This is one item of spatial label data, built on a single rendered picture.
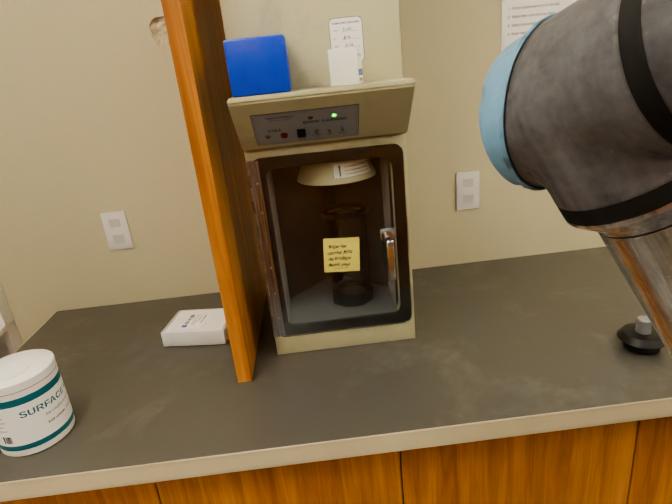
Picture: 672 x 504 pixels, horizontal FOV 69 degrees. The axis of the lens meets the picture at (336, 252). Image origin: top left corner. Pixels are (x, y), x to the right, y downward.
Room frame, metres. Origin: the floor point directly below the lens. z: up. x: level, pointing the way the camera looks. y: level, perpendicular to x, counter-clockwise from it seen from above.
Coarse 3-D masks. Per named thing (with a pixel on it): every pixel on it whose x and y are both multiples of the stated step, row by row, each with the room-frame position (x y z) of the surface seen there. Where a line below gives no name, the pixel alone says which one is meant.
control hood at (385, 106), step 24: (264, 96) 0.87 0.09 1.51; (288, 96) 0.87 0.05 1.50; (312, 96) 0.87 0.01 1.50; (336, 96) 0.87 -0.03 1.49; (360, 96) 0.88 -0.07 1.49; (384, 96) 0.88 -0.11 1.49; (408, 96) 0.89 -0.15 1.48; (240, 120) 0.89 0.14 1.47; (360, 120) 0.92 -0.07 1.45; (384, 120) 0.93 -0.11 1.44; (408, 120) 0.94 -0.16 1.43; (240, 144) 0.94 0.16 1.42; (288, 144) 0.95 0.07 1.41
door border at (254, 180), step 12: (252, 168) 0.97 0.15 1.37; (252, 180) 0.97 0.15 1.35; (252, 204) 0.96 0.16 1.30; (264, 204) 0.97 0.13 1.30; (264, 216) 0.97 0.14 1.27; (264, 228) 0.97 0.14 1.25; (264, 240) 0.97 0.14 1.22; (264, 252) 0.97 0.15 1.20; (264, 276) 0.96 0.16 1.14; (276, 288) 0.97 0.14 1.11; (276, 300) 0.97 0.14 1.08; (276, 312) 0.97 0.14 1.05; (276, 324) 0.97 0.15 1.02
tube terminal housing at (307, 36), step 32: (224, 0) 0.98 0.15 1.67; (256, 0) 0.98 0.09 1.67; (288, 0) 0.98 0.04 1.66; (320, 0) 0.98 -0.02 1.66; (352, 0) 0.98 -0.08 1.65; (384, 0) 0.99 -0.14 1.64; (256, 32) 0.98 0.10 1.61; (288, 32) 0.98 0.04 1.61; (320, 32) 0.98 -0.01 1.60; (384, 32) 0.99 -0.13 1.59; (320, 64) 0.98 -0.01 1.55; (384, 64) 0.99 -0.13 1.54; (288, 352) 0.98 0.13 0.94
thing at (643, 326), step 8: (640, 320) 0.86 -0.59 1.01; (648, 320) 0.85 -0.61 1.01; (624, 328) 0.88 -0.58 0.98; (632, 328) 0.87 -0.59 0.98; (640, 328) 0.85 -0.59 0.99; (648, 328) 0.85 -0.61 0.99; (624, 336) 0.86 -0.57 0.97; (632, 336) 0.85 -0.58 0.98; (640, 336) 0.84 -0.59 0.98; (648, 336) 0.84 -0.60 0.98; (656, 336) 0.84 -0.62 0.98; (624, 344) 0.86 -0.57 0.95; (632, 344) 0.83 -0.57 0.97; (640, 344) 0.83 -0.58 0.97; (648, 344) 0.82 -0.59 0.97; (656, 344) 0.82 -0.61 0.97; (640, 352) 0.83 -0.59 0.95; (648, 352) 0.83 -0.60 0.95; (656, 352) 0.83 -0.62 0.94
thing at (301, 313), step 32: (256, 160) 0.97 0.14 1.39; (288, 160) 0.97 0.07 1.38; (320, 160) 0.97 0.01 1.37; (352, 160) 0.97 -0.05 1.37; (384, 160) 0.97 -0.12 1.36; (288, 192) 0.97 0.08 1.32; (320, 192) 0.97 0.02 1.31; (352, 192) 0.97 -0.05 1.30; (384, 192) 0.97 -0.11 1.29; (288, 224) 0.97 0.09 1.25; (320, 224) 0.97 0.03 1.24; (352, 224) 0.97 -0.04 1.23; (384, 224) 0.97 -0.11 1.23; (288, 256) 0.97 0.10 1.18; (320, 256) 0.97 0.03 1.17; (384, 256) 0.97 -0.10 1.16; (288, 288) 0.97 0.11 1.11; (320, 288) 0.97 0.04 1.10; (352, 288) 0.97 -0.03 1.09; (384, 288) 0.97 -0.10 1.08; (288, 320) 0.97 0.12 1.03; (320, 320) 0.97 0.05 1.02; (352, 320) 0.97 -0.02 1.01; (384, 320) 0.97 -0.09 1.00
